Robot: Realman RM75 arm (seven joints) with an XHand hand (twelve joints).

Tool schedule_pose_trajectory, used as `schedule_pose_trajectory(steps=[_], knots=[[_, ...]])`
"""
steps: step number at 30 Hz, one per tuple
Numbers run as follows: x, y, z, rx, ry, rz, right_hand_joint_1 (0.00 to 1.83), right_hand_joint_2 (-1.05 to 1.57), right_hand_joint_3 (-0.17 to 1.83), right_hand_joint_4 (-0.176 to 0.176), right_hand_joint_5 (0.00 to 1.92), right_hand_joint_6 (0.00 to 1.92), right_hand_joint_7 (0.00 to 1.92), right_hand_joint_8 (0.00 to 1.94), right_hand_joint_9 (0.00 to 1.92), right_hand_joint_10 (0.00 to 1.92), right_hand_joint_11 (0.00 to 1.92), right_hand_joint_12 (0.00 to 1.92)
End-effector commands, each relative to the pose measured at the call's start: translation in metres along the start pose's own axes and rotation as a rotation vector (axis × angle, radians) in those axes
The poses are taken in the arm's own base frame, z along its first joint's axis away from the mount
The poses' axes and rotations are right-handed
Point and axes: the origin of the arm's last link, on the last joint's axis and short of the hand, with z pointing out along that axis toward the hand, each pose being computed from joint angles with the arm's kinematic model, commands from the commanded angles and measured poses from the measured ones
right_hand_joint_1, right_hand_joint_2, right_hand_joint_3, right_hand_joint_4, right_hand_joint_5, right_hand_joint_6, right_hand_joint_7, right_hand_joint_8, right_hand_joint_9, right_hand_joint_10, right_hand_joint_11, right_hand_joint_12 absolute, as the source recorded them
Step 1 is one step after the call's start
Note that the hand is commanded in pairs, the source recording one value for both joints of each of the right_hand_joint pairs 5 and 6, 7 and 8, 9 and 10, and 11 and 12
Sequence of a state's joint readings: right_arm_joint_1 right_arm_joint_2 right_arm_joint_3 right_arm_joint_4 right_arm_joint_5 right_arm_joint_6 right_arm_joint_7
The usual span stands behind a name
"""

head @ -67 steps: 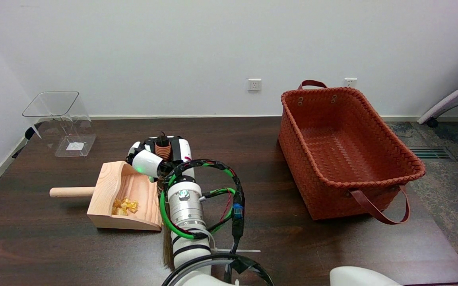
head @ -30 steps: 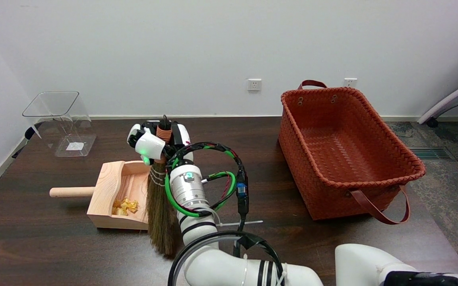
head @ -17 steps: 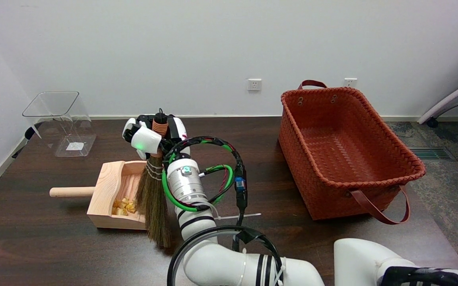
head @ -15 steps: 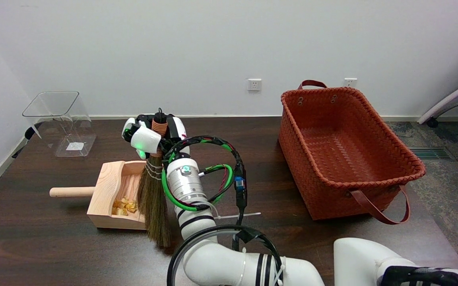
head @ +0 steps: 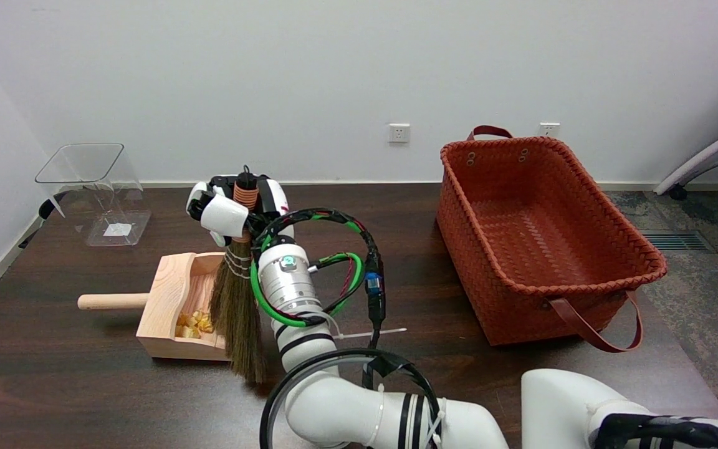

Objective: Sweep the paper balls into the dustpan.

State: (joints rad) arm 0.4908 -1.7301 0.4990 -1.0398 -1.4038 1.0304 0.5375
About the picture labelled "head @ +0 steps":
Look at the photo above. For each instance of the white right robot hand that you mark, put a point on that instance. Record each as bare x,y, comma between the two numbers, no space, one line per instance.
225,217

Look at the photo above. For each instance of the brown bristle hand broom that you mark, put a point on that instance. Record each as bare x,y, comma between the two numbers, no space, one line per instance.
237,312

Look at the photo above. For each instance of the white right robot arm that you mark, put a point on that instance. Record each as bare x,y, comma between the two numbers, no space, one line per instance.
334,405

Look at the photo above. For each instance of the wooden dustpan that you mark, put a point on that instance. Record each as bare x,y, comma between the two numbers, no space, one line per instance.
166,299

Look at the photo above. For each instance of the clear plastic container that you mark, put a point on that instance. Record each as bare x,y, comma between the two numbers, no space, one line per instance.
116,231

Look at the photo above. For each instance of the black floor object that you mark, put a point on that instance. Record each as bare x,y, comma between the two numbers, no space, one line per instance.
44,209

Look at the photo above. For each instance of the white zip tie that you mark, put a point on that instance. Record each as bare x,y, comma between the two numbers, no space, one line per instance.
390,330

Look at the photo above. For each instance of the red woven basket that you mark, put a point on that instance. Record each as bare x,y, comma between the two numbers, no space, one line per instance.
521,231

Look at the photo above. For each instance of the floor vent grille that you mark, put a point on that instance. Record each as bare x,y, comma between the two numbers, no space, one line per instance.
674,241

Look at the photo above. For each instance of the office chair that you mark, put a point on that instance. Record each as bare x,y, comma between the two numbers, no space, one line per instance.
708,151

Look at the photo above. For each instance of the white wall outlet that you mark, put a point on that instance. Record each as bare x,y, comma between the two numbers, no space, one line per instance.
399,133
550,130

